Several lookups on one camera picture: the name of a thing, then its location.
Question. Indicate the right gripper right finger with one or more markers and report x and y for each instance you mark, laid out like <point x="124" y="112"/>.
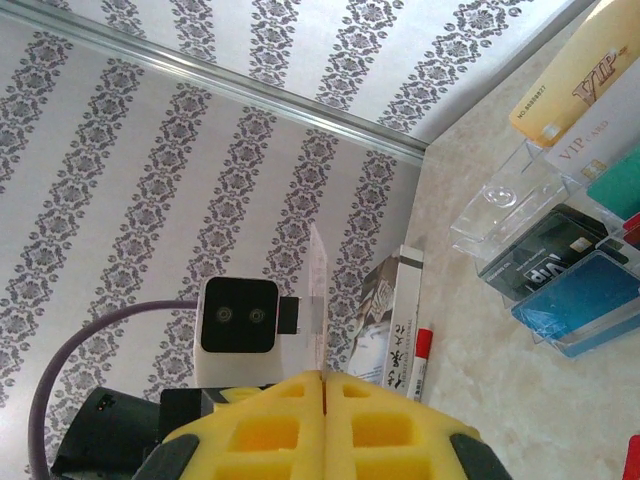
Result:
<point x="380" y="440"/>

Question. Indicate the clear acrylic card stand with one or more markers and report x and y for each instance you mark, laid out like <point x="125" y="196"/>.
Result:
<point x="500" y="210"/>

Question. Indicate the red card holder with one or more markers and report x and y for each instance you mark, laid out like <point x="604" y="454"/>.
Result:
<point x="634" y="460"/>

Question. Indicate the black VIP card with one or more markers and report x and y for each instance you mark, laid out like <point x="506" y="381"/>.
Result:
<point x="545" y="255"/>

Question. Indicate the green card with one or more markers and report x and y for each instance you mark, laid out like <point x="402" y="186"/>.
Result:
<point x="617" y="190"/>

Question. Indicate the aluminium frame post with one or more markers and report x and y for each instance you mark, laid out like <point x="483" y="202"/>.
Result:
<point x="310" y="110"/>

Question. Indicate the white translucent card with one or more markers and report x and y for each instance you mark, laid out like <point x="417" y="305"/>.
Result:
<point x="319" y="270"/>

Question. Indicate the paperback book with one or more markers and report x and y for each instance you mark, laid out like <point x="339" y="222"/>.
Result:
<point x="390" y="310"/>

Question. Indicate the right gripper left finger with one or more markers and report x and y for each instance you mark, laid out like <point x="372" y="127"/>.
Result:
<point x="270" y="440"/>

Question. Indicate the gold VIP card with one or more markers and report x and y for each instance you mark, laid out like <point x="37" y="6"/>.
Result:
<point x="575" y="75"/>

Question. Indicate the red card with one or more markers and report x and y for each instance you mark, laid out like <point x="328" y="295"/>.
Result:
<point x="634" y="227"/>

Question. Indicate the white VIP card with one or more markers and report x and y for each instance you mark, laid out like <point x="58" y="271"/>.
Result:
<point x="595" y="145"/>

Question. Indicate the red cap marker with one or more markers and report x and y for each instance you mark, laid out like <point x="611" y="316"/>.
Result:
<point x="422" y="350"/>

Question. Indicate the blue card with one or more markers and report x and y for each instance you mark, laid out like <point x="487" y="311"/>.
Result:
<point x="580" y="300"/>

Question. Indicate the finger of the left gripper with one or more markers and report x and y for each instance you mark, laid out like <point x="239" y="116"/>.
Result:
<point x="290" y="316"/>

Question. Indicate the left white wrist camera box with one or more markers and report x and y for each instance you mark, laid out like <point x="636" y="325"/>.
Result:
<point x="235" y="325"/>

